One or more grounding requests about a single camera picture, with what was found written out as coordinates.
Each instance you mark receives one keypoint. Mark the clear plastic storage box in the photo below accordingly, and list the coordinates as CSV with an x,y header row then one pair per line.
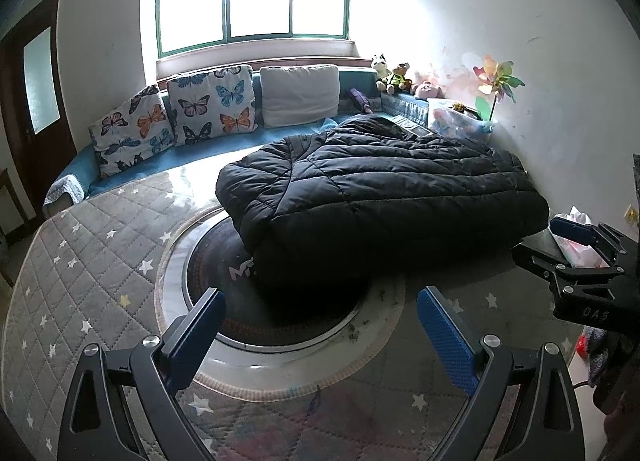
x,y
455,126

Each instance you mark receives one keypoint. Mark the butterfly print pillow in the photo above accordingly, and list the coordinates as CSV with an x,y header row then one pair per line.
x,y
212,103
132,131

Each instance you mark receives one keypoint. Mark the white pillow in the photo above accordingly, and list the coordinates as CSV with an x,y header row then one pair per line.
x,y
300,96

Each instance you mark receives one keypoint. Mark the grey star quilted mat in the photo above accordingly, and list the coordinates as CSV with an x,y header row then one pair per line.
x,y
90,266

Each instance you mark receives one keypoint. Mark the colourful pinwheel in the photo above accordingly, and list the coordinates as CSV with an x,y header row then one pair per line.
x,y
495,78

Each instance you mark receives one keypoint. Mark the small yellow flower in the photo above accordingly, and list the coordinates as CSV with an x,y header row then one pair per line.
x,y
458,107

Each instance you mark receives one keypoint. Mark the white cow plush toy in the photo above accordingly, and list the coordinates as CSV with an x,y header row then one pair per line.
x,y
381,68

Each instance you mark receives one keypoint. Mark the blue sofa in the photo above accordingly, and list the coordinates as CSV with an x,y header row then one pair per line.
x,y
210,153

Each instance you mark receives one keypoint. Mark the purple small item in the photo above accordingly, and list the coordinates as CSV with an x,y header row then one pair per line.
x,y
359,100

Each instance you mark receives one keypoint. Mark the person's patterned knit clothing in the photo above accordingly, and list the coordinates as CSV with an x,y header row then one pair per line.
x,y
607,356

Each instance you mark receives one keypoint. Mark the black down jacket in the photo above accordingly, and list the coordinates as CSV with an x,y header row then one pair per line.
x,y
375,191

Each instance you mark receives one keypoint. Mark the grey armrest cover cloth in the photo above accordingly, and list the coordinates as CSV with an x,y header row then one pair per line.
x,y
65,191

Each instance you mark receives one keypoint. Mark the pink plush toy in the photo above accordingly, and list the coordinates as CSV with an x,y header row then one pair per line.
x,y
427,89

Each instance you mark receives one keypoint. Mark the red small item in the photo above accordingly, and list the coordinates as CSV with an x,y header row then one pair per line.
x,y
582,347

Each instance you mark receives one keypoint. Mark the brown door with glass panel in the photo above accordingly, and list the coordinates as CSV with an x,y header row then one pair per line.
x,y
35,141

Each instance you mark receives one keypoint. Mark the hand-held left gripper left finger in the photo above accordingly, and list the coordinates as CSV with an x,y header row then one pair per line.
x,y
197,336

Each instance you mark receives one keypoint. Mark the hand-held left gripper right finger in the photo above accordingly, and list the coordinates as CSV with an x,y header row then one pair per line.
x,y
445,341

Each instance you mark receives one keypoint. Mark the black round printed disc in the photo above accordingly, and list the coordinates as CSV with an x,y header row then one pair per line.
x,y
225,291

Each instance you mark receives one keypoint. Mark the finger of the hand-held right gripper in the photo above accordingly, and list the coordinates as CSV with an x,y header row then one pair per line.
x,y
537,258
570,230

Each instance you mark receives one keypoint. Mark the brown bear plush toy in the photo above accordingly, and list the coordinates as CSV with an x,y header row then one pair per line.
x,y
399,78

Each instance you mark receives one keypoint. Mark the grey electronic device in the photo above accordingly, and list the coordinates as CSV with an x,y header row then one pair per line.
x,y
412,127

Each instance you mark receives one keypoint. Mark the round beige rug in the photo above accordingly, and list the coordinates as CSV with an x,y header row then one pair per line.
x,y
172,266

